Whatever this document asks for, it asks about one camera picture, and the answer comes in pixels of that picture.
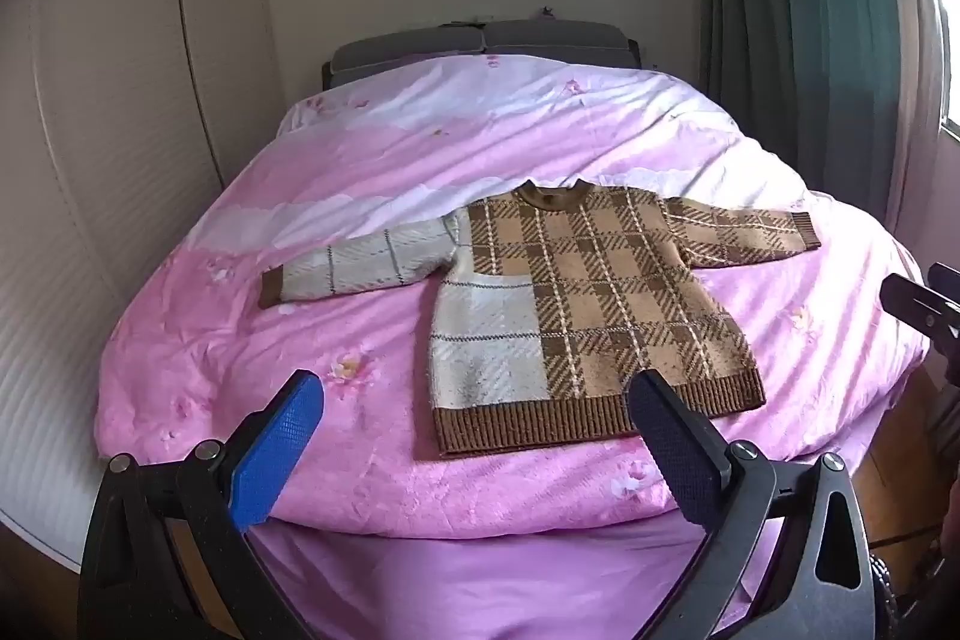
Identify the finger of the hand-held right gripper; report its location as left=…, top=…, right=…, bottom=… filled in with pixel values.
left=880, top=262, right=960, bottom=342

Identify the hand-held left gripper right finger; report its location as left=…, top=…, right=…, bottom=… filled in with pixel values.
left=627, top=369, right=878, bottom=640

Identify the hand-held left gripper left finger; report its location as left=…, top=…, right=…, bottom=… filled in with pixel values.
left=78, top=369, right=326, bottom=640

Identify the brown and cream plaid sweater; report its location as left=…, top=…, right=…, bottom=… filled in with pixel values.
left=259, top=178, right=824, bottom=459

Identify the pink bed sheet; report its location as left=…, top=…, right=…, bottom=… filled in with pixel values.
left=246, top=505, right=758, bottom=640

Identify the window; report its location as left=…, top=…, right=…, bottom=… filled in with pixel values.
left=933, top=0, right=960, bottom=140

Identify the pink floral quilt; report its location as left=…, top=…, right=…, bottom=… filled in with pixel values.
left=94, top=53, right=928, bottom=540

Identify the green curtain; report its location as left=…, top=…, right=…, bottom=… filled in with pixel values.
left=690, top=0, right=947, bottom=236

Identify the white sliding door wardrobe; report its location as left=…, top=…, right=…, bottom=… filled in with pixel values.
left=0, top=0, right=292, bottom=575

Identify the grey padded headboard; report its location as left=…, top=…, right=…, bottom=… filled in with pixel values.
left=322, top=18, right=643, bottom=91

